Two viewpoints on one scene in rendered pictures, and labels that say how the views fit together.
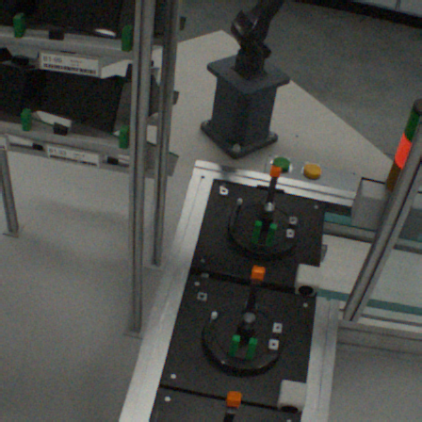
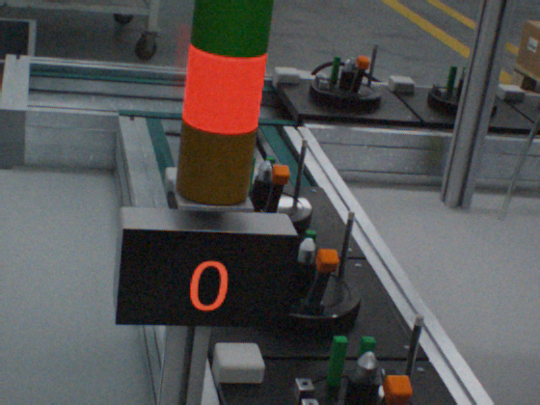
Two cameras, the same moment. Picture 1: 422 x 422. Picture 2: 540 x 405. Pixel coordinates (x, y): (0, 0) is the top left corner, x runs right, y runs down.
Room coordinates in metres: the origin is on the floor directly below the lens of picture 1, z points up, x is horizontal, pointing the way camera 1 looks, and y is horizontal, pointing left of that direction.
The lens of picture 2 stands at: (1.35, -0.46, 1.52)
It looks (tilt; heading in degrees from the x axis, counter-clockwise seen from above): 22 degrees down; 161
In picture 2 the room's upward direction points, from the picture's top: 8 degrees clockwise
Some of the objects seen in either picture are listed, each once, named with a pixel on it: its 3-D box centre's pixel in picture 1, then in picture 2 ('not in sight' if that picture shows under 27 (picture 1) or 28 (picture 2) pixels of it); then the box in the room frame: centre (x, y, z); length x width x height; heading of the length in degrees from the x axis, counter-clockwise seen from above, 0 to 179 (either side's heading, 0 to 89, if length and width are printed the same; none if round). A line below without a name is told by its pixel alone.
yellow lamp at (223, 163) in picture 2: (404, 174); (215, 157); (0.72, -0.29, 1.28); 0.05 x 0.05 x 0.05
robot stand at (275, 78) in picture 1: (243, 103); not in sight; (1.28, -0.04, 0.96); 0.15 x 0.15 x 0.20; 43
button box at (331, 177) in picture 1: (309, 182); not in sight; (1.06, -0.21, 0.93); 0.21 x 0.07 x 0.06; 85
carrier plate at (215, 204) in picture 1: (262, 235); not in sight; (0.85, -0.11, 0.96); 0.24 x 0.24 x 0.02; 85
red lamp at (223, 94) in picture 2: (413, 151); (224, 85); (0.72, -0.29, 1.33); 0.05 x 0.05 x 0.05
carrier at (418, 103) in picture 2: not in sight; (465, 86); (-0.44, 0.53, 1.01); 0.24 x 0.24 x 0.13; 85
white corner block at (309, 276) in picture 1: (307, 281); not in sight; (0.75, -0.20, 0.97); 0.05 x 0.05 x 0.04; 85
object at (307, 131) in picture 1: (222, 145); not in sight; (1.24, -0.01, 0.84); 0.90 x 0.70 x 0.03; 43
